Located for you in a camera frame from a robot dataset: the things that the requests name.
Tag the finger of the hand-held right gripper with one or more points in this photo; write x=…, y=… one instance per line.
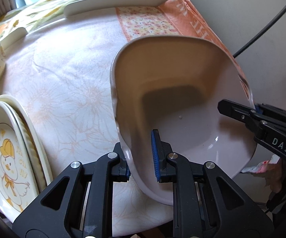
x=234, y=110
x=276, y=114

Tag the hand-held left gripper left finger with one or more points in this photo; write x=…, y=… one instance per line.
x=115, y=163

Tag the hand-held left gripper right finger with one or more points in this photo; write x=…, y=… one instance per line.
x=155, y=153

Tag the large white square bowl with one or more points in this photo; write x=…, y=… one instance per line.
x=182, y=79

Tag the plain white plate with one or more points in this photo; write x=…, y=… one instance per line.
x=45, y=158

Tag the yellow duck print plate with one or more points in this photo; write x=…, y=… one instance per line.
x=31, y=143

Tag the cream duck print plate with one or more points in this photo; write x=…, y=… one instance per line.
x=6, y=158

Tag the pink patterned cloth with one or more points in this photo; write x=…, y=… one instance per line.
x=259, y=167

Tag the white floral tablecloth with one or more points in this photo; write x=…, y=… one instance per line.
x=71, y=79

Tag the orange floral cloth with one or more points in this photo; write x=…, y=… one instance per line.
x=145, y=22

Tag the long white tray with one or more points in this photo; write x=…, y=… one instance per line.
x=113, y=3

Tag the green floral quilt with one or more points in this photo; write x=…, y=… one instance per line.
x=46, y=2

